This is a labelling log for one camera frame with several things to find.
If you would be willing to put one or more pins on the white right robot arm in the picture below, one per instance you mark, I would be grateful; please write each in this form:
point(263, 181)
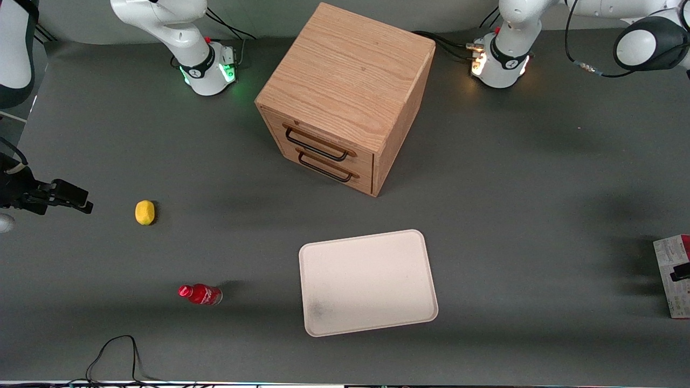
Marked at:
point(183, 32)

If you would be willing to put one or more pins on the red cookie box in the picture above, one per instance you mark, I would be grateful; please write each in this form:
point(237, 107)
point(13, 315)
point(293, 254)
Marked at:
point(671, 253)

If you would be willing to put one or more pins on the red cola bottle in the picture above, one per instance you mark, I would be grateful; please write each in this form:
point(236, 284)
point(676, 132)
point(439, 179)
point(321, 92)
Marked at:
point(202, 295)

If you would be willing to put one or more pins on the white plastic tray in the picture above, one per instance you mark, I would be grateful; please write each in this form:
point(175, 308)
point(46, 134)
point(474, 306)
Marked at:
point(366, 283)

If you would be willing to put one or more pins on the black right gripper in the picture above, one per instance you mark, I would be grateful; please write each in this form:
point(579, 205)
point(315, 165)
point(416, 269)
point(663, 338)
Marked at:
point(16, 191)

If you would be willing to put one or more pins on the yellow lemon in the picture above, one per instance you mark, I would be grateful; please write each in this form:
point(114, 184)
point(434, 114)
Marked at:
point(144, 212)

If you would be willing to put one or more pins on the wooden drawer cabinet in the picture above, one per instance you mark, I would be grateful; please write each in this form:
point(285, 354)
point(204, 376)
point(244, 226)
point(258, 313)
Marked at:
point(345, 75)

